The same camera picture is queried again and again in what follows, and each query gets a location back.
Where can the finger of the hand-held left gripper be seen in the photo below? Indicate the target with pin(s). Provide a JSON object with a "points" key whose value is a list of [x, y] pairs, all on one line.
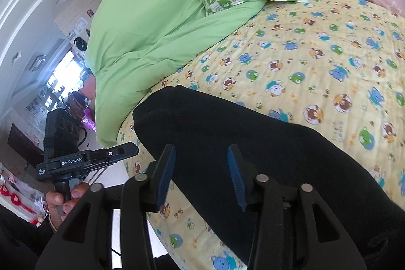
{"points": [[117, 153]]}

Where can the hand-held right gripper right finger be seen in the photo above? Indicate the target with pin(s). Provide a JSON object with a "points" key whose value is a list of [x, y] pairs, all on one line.
{"points": [[235, 175]]}

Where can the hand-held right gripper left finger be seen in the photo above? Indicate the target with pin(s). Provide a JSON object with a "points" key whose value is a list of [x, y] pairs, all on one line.
{"points": [[166, 172]]}

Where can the black pants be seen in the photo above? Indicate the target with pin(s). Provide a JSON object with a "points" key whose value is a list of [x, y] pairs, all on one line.
{"points": [[284, 175]]}

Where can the person's left forearm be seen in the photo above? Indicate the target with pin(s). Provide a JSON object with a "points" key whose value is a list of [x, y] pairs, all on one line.
{"points": [[22, 241]]}

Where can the person's left hand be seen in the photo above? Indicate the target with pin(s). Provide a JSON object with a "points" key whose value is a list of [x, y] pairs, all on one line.
{"points": [[68, 197]]}

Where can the purple packet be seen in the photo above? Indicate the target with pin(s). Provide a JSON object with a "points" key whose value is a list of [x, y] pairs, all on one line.
{"points": [[89, 124]]}

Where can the dark wooden cabinet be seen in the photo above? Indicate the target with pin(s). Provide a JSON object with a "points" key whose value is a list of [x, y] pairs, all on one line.
{"points": [[22, 138]]}

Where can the bright window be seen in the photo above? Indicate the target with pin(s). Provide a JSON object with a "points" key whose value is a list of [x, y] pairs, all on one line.
{"points": [[68, 69]]}

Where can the red toy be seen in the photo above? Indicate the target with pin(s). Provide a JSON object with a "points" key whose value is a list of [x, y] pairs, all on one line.
{"points": [[14, 198]]}

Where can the green quilt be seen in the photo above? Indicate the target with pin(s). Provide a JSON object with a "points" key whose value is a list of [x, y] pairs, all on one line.
{"points": [[148, 36]]}

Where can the yellow bear print bed sheet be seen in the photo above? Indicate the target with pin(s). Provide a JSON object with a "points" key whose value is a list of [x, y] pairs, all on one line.
{"points": [[316, 67]]}

